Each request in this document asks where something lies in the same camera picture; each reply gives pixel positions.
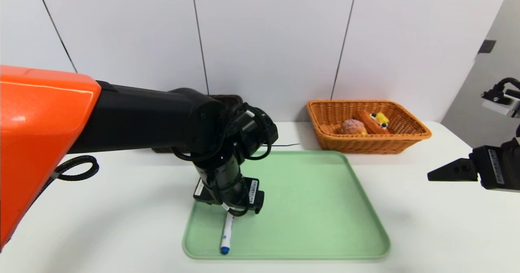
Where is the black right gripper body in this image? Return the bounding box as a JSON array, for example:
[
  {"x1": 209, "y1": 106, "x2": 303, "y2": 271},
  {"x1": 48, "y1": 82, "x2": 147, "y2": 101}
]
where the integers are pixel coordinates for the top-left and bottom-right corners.
[{"x1": 469, "y1": 137, "x2": 520, "y2": 193}]

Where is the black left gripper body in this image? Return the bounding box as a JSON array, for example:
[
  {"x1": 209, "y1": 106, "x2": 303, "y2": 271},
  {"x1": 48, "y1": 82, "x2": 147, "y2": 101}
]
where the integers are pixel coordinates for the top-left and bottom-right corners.
[{"x1": 193, "y1": 152, "x2": 264, "y2": 215}]

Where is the blue and white marker pen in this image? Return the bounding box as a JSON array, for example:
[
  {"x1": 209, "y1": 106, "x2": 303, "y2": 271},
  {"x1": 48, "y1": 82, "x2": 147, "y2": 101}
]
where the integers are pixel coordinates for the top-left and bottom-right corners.
[{"x1": 220, "y1": 212, "x2": 235, "y2": 255}]

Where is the orange fruit tart boat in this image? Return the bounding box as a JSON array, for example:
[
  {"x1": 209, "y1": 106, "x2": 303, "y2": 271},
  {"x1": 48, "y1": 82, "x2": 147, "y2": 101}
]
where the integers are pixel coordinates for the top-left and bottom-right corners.
[{"x1": 357, "y1": 110, "x2": 393, "y2": 135}]

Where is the pink brown cream puff bun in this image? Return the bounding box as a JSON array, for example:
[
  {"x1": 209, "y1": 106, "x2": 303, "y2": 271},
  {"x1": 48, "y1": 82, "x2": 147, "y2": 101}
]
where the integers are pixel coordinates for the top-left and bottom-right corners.
[{"x1": 340, "y1": 119, "x2": 367, "y2": 135}]

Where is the orange wicker basket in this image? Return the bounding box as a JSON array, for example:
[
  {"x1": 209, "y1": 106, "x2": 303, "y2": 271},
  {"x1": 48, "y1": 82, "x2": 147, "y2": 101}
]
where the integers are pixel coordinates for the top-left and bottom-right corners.
[{"x1": 307, "y1": 100, "x2": 432, "y2": 155}]

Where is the dark brown wicker basket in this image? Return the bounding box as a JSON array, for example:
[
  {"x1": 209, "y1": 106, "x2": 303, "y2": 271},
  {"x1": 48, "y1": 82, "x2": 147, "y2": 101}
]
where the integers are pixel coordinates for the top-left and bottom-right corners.
[{"x1": 151, "y1": 95, "x2": 244, "y2": 154}]

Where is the light green plastic tray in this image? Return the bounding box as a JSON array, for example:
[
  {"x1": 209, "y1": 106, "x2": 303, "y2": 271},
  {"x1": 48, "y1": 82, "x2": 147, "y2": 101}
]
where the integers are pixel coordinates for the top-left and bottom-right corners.
[{"x1": 182, "y1": 150, "x2": 391, "y2": 260}]

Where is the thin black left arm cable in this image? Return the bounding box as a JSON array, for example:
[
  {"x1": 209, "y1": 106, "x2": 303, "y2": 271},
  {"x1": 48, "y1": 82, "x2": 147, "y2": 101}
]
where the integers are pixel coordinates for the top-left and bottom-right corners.
[{"x1": 171, "y1": 102, "x2": 281, "y2": 162}]

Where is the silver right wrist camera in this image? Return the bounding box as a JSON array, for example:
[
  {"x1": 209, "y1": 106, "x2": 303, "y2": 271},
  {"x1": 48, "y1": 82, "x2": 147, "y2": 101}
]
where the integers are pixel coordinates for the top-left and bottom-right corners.
[{"x1": 481, "y1": 87, "x2": 520, "y2": 119}]

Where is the thick black left arm hose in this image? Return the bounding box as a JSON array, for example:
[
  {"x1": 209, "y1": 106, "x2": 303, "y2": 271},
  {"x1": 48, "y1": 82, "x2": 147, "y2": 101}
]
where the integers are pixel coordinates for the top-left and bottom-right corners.
[{"x1": 39, "y1": 155, "x2": 100, "y2": 198}]

